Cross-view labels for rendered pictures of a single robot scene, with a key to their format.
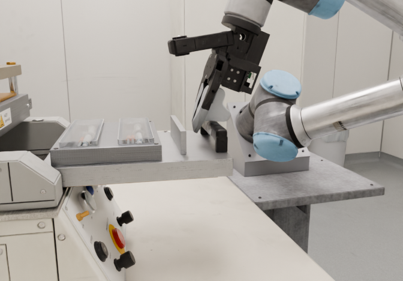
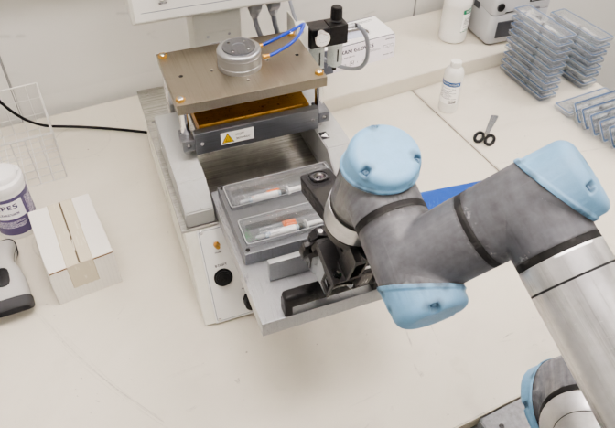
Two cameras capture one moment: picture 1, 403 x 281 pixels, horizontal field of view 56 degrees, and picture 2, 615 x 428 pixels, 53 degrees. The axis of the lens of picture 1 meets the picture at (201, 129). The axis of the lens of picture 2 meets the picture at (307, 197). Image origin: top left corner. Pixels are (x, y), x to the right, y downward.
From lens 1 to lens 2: 0.96 m
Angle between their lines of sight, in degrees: 74
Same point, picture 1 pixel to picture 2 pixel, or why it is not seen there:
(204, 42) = (316, 204)
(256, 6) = (329, 219)
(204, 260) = (300, 371)
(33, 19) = not seen: outside the picture
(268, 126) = (548, 372)
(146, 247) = not seen: hidden behind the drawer
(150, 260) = not seen: hidden behind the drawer
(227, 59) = (320, 241)
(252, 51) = (343, 259)
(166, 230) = (356, 323)
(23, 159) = (184, 184)
